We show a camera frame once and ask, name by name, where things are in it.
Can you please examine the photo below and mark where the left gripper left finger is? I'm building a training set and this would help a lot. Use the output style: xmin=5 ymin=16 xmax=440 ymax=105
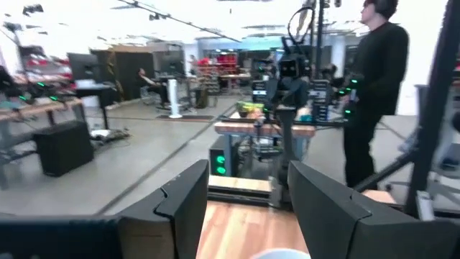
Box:
xmin=116 ymin=159 xmax=211 ymax=259

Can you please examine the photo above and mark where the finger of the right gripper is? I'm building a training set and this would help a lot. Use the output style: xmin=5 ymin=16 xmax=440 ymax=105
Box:
xmin=267 ymin=77 xmax=290 ymax=109
xmin=289 ymin=77 xmax=311 ymax=109

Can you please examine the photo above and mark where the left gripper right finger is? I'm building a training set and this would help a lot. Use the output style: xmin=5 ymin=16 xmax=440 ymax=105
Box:
xmin=287 ymin=160 xmax=424 ymax=259

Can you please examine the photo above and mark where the plain white bowl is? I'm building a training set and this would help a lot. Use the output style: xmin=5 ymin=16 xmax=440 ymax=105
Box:
xmin=250 ymin=247 xmax=311 ymax=259

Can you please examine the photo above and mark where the wooden workbench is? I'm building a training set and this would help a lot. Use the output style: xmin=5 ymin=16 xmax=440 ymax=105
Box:
xmin=0 ymin=96 xmax=86 ymax=190
xmin=213 ymin=107 xmax=317 ymax=173

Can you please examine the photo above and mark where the computer tower with green lights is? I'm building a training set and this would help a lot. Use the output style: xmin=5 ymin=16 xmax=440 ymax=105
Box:
xmin=208 ymin=135 xmax=231 ymax=178

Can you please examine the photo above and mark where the person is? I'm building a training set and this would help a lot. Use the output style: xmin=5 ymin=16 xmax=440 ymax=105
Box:
xmin=342 ymin=0 xmax=411 ymax=191
xmin=137 ymin=67 xmax=170 ymax=109

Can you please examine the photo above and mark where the black box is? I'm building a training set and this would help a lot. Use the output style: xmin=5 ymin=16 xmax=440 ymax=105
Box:
xmin=33 ymin=119 xmax=96 ymax=178

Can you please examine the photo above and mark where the black monitor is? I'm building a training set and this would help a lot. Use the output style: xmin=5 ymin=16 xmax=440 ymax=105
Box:
xmin=67 ymin=52 xmax=102 ymax=82

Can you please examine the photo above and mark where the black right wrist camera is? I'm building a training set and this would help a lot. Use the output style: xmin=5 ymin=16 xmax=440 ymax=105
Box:
xmin=277 ymin=53 xmax=307 ymax=80

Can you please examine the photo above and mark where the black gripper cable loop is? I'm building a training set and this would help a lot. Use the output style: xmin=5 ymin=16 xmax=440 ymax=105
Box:
xmin=286 ymin=6 xmax=316 ymax=48

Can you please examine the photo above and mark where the white pedestal column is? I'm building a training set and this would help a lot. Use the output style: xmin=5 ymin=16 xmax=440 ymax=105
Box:
xmin=167 ymin=78 xmax=183 ymax=119

